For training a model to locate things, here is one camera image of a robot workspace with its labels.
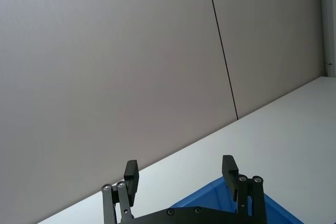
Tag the blue plastic bin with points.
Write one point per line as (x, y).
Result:
(210, 195)

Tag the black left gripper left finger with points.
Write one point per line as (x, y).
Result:
(131, 182)

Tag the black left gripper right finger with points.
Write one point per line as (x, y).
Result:
(229, 179)

